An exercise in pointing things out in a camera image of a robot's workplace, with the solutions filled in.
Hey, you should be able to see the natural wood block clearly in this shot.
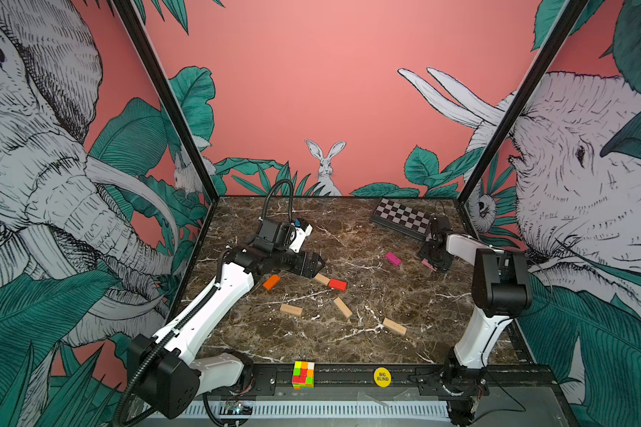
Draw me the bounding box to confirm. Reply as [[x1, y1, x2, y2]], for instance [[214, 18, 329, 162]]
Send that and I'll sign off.
[[280, 304, 303, 317], [333, 297, 353, 318], [382, 318, 407, 336], [313, 273, 330, 286]]

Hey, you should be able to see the orange block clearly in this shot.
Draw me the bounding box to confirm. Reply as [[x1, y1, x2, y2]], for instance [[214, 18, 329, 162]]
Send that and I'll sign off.
[[263, 274, 281, 291]]

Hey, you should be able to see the magenta block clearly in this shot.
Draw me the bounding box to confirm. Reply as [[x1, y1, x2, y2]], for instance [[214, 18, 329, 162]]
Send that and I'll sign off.
[[386, 252, 402, 266]]

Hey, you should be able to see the light pink block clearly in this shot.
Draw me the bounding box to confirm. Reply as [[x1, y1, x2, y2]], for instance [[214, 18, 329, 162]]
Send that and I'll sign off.
[[421, 259, 437, 272]]

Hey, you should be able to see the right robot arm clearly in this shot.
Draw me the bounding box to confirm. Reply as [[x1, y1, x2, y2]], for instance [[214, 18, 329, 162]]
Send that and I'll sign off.
[[421, 215, 532, 397]]

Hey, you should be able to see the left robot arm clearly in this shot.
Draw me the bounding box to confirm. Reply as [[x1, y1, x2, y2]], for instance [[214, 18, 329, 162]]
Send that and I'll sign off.
[[111, 245, 325, 426]]

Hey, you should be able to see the folded checkered chess board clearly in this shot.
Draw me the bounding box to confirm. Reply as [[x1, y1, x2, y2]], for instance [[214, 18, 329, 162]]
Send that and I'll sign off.
[[370, 197, 430, 241]]

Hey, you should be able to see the colourful puzzle cube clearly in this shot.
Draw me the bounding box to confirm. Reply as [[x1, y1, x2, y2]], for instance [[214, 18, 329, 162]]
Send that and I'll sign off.
[[291, 360, 315, 390]]

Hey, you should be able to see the yellow big blind chip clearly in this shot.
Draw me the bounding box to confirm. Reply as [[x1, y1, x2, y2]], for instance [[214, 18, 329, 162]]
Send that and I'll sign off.
[[373, 367, 392, 388]]

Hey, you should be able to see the white perforated strip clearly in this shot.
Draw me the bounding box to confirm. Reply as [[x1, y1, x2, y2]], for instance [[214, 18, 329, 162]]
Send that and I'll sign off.
[[209, 400, 450, 422]]

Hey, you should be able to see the small circuit board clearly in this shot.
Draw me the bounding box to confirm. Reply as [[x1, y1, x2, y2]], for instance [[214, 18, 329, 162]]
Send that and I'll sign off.
[[222, 400, 253, 416]]

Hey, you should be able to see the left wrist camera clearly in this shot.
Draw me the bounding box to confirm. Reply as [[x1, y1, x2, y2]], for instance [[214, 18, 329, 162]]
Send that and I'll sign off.
[[251, 218, 313, 254]]

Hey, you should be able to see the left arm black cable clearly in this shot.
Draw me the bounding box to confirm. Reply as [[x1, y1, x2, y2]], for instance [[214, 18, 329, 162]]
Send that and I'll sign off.
[[260, 178, 296, 236]]

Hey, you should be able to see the black front rail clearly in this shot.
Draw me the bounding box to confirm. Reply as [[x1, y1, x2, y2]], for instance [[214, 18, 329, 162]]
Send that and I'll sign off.
[[209, 363, 564, 400]]

